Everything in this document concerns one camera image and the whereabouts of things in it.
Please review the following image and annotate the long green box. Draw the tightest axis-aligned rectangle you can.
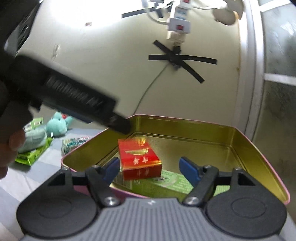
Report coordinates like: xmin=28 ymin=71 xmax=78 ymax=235
xmin=113 ymin=170 xmax=193 ymax=201

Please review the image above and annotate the red cigarette box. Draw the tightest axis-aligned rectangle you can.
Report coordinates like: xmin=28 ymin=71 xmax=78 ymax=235
xmin=118 ymin=137 xmax=162 ymax=181

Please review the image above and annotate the small green box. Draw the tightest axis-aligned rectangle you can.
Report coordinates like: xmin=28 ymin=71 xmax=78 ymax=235
xmin=23 ymin=118 xmax=44 ymax=132

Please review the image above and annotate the patterned tissue pack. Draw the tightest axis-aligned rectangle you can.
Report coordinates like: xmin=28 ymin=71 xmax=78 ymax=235
xmin=61 ymin=136 xmax=90 ymax=156

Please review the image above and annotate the teal plush toy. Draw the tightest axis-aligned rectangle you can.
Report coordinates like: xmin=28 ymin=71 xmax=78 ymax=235
xmin=45 ymin=111 xmax=74 ymax=138

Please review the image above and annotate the mint green pencil pouch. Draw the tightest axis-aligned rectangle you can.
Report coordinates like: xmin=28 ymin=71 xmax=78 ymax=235
xmin=18 ymin=126 xmax=47 ymax=153

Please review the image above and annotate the green wet wipes pack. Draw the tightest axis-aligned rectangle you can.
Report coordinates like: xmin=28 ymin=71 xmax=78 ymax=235
xmin=15 ymin=138 xmax=53 ymax=166

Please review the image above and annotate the person's left hand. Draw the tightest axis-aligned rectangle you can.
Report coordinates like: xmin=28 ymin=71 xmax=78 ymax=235
xmin=0 ymin=129 xmax=26 ymax=179

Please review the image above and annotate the pink macaron biscuit tin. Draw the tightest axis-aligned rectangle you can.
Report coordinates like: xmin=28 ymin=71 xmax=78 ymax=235
xmin=61 ymin=114 xmax=290 ymax=204

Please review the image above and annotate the striped blue white bedsheet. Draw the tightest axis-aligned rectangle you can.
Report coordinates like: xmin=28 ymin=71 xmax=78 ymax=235
xmin=0 ymin=128 xmax=100 ymax=240

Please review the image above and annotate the black tape cross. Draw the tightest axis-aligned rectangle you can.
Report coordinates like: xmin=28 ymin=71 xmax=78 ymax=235
xmin=148 ymin=40 xmax=218 ymax=84

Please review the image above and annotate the white power strip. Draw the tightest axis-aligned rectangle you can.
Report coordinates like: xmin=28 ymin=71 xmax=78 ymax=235
xmin=166 ymin=0 xmax=192 ymax=43

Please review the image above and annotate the frosted glass window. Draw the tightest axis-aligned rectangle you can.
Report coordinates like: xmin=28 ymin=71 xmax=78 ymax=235
xmin=245 ymin=0 xmax=296 ymax=163

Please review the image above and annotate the white wall fan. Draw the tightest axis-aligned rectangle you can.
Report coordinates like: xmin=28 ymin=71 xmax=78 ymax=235
xmin=212 ymin=0 xmax=244 ymax=26

